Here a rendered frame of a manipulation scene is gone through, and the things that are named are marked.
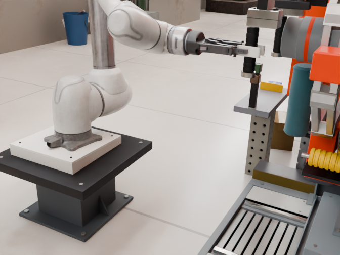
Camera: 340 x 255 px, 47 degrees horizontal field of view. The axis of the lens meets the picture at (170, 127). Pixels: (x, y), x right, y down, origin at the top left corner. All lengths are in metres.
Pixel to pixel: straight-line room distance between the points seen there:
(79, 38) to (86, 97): 3.83
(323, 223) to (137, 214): 0.80
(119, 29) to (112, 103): 0.65
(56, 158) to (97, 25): 0.58
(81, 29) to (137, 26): 4.28
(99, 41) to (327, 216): 1.13
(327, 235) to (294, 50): 0.63
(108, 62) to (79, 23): 3.66
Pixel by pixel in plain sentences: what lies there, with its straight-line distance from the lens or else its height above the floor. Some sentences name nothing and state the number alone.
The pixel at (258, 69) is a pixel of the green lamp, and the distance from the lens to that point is 1.78.
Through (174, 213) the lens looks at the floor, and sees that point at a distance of 1.85.
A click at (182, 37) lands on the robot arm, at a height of 0.85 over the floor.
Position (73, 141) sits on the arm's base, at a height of 0.37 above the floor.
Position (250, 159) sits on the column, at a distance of 2.16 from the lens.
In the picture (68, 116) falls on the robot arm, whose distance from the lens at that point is 1.62.
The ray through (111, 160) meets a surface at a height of 0.30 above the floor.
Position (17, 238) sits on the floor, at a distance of 1.79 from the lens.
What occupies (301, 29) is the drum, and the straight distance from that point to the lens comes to 1.28.
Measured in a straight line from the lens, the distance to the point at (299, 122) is 1.50.
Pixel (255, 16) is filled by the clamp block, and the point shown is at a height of 0.93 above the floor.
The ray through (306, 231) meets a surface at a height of 0.15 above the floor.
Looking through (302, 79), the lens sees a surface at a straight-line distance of 1.45.
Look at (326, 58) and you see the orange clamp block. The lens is 0.98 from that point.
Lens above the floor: 1.07
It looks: 23 degrees down
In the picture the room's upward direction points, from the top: 2 degrees clockwise
